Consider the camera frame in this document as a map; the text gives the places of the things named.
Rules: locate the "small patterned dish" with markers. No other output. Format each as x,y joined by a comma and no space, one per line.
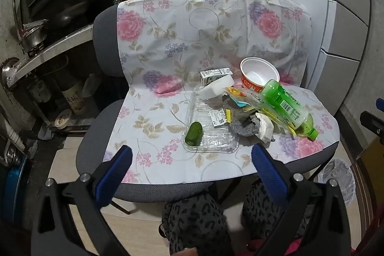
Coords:
63,118

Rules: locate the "crumpled white tissue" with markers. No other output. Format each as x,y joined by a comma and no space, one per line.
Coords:
265,127

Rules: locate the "blue basin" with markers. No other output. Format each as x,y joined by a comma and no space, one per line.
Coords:
15,184

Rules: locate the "steel stove counter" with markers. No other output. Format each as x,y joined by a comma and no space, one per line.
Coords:
60,46

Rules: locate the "grey refrigerator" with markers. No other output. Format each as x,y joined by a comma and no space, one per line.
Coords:
345,4

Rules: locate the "white foam block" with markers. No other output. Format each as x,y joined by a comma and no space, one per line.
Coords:
216,88

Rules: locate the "cucumber piece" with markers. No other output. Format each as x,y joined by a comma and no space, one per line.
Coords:
193,133

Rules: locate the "steel pot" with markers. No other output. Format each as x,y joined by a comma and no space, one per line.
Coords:
31,38

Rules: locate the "small milk carton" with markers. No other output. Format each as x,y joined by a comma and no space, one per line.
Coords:
211,75

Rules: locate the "silver glitter scouring cloth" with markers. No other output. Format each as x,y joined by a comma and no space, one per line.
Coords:
240,127

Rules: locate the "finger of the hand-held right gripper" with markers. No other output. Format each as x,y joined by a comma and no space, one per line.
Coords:
380,104
372,121

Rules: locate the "person's leopard print pants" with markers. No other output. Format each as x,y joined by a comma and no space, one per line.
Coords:
195,223

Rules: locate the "labelled bottle under counter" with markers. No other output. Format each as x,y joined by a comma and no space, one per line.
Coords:
75,97

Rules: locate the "clear plastic tray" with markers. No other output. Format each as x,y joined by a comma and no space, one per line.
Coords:
210,137

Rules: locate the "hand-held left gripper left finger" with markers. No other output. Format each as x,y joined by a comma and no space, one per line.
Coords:
111,178

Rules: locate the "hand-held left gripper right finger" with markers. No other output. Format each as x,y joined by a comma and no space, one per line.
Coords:
270,175

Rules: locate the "green plastic bottle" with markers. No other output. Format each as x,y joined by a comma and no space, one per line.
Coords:
279,100

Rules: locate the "red and white noodle cup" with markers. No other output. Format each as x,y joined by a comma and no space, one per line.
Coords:
255,70

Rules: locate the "yellow snack wrapper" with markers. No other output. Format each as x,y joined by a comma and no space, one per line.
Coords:
240,95

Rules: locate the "grey office chair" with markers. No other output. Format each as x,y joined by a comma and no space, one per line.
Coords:
103,34

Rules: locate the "black wok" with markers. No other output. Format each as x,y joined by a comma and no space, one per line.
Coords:
69,14

